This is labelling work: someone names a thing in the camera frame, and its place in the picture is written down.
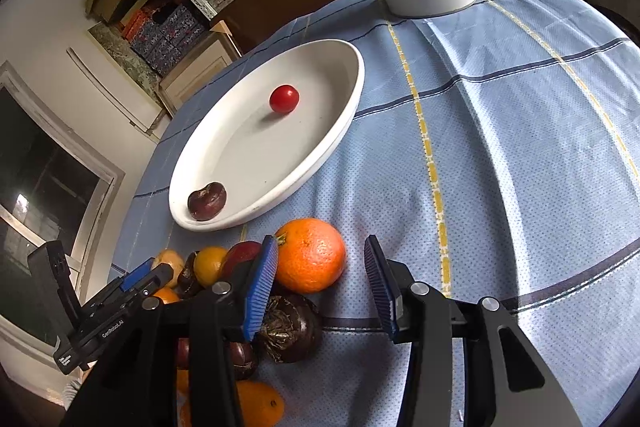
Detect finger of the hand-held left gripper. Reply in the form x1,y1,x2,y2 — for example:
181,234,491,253
119,257,156,292
149,262,175,299

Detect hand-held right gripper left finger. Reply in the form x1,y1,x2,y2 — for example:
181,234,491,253
60,234,280,427

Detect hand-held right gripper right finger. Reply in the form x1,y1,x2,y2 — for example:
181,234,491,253
363,234,583,427

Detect yellow-orange tomato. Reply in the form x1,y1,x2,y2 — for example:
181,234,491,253
151,249,186,290

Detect dark water chestnut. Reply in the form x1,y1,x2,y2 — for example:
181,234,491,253
227,341,260,381
255,293,323,364
187,181,228,222
176,251,205,299

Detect large bumpy orange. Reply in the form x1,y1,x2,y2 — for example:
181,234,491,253
274,217,347,294

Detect large smooth orange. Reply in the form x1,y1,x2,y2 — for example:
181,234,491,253
235,379,286,427

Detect white oval plate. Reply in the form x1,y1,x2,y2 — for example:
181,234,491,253
168,39,366,233

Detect person's left forearm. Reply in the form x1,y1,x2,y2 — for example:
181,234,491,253
61,366,96,410

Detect white framed window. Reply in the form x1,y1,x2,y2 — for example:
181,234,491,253
0,59,126,358

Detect blue plaid tablecloth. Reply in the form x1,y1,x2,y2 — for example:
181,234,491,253
107,0,640,427

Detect small red cherry tomato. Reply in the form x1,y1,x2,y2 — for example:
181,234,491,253
269,84,301,114

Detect white trim strip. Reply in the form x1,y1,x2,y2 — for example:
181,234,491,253
66,47,156,138

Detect light wooden panel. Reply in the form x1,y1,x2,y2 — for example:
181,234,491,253
155,22,243,118

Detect mottled stone slab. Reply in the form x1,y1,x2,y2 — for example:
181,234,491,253
87,23,171,118

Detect stack of blue patterned boxes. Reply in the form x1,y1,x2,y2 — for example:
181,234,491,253
131,4,207,76

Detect orange patterned boxes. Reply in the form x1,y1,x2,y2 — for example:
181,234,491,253
120,4,168,42

